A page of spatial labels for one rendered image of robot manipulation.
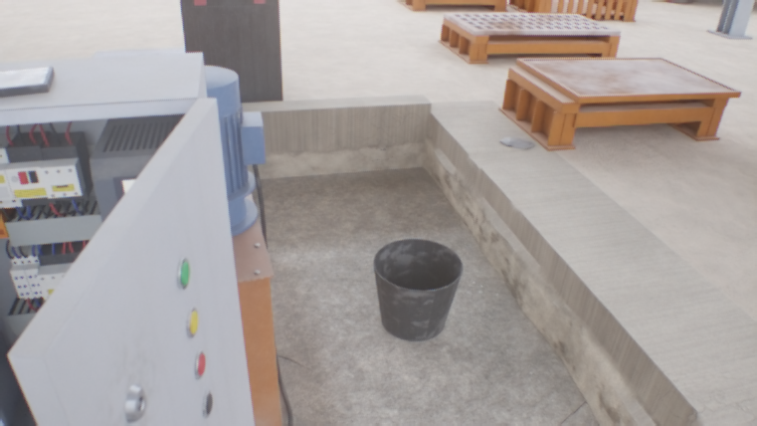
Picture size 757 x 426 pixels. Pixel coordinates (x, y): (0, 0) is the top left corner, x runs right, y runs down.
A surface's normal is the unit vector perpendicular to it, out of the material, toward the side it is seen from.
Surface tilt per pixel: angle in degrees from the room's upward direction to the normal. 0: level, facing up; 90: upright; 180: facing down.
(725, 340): 0
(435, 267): 82
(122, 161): 25
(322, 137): 90
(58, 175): 90
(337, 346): 0
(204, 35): 90
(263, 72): 90
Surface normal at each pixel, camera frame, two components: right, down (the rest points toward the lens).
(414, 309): -0.09, 0.62
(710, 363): 0.04, -0.86
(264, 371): 0.32, 0.49
